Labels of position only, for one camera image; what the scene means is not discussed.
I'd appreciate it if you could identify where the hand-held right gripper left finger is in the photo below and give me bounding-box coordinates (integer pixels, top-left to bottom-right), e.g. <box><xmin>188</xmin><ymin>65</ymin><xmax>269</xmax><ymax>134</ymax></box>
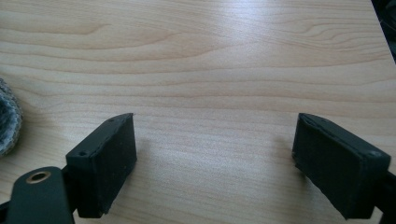
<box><xmin>64</xmin><ymin>112</ymin><xmax>138</xmax><ymax>219</ymax></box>

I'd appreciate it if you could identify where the grey fluffy cloth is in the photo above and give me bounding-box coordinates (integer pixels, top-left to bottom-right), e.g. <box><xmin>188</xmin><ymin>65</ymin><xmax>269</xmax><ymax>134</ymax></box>
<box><xmin>0</xmin><ymin>77</ymin><xmax>23</xmax><ymax>159</ymax></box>

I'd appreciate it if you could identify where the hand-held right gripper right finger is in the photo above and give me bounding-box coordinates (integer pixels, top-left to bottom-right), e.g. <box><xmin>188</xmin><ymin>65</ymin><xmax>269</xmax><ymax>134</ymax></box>
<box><xmin>291</xmin><ymin>112</ymin><xmax>392</xmax><ymax>220</ymax></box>

